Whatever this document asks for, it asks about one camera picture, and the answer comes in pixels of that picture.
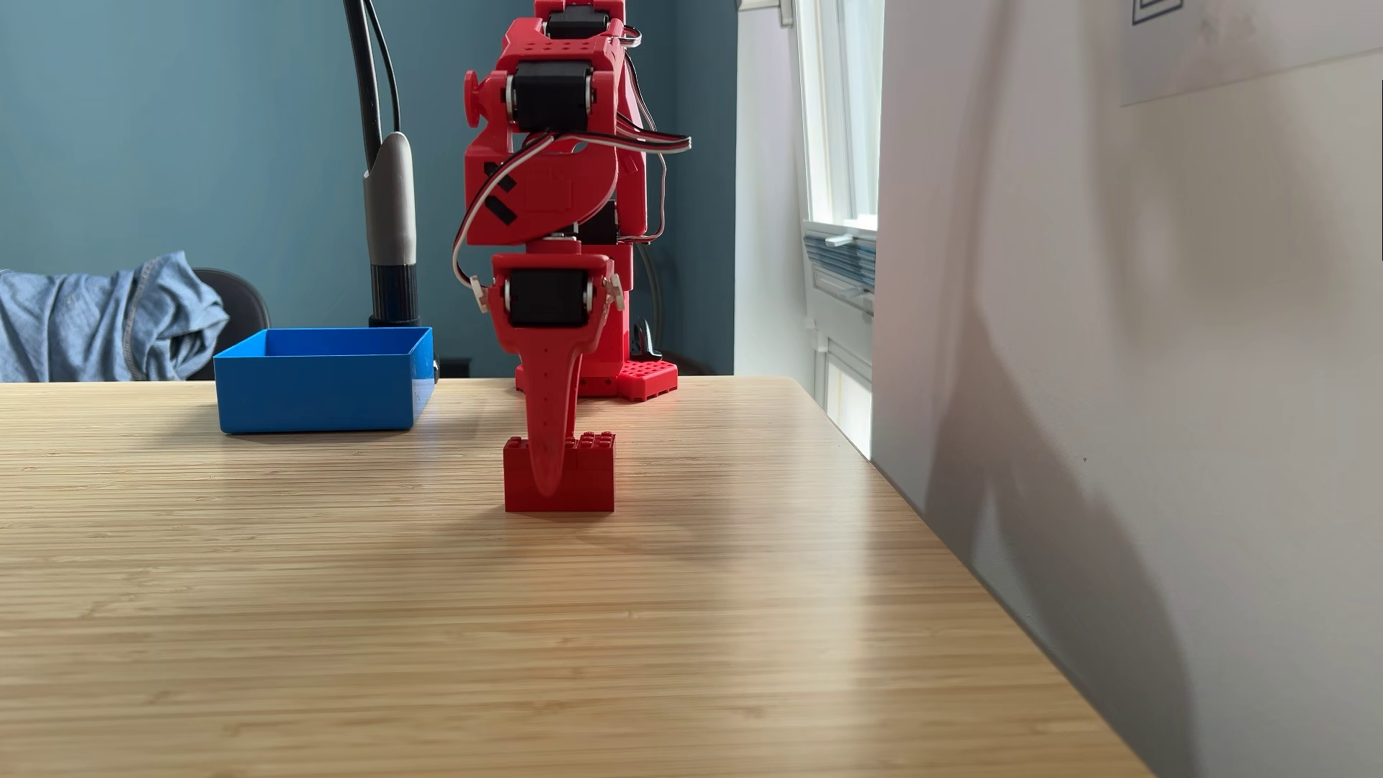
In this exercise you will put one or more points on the red lego brick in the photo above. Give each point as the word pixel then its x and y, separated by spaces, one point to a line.
pixel 592 475

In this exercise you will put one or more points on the blue plastic bin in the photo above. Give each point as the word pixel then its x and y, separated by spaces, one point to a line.
pixel 313 394

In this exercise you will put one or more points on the small black box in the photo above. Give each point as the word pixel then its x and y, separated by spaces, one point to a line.
pixel 454 369

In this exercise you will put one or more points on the grey black gooseneck stand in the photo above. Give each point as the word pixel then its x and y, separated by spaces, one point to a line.
pixel 391 216

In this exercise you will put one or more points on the white window sill heater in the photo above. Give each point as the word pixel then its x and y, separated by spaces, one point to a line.
pixel 843 313

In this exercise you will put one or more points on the black chair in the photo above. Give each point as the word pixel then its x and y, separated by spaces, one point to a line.
pixel 243 308

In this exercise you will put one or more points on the blue denim cloth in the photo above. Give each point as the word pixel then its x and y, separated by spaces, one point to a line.
pixel 97 324

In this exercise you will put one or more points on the white paper sheet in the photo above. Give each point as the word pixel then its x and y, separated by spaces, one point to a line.
pixel 1253 43

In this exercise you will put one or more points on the white window frame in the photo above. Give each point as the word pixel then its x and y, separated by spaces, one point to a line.
pixel 832 108

